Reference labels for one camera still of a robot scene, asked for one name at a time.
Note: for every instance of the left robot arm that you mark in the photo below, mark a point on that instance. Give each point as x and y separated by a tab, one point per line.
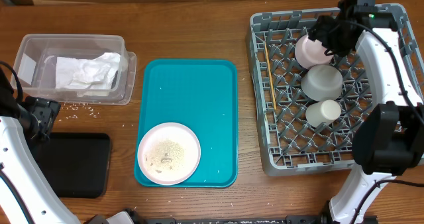
26	123

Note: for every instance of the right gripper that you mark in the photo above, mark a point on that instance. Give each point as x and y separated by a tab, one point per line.
319	33

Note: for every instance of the teal plastic serving tray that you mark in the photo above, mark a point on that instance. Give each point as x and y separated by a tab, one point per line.
202	95

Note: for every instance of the white cup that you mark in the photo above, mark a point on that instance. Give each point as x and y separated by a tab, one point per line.
323	112

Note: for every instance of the clear plastic bin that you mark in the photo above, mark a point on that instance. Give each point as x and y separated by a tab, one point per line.
35	66

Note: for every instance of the white napkin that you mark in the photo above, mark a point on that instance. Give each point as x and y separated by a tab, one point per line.
94	76

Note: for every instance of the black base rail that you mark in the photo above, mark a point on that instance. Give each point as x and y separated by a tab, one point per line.
131	216

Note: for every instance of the small pink bowl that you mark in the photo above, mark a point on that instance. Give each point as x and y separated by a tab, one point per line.
309	53

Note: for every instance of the black rectangular tray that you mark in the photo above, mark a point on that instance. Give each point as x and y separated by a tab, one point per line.
77	164

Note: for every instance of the large pink plate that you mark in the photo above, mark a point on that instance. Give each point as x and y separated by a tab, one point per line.
168	154

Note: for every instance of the grey dishwasher rack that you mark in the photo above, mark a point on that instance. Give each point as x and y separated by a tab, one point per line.
289	145

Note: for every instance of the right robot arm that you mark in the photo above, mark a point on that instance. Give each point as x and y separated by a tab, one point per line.
390	140

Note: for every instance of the grey bowl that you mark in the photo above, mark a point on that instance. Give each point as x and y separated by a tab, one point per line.
322	82

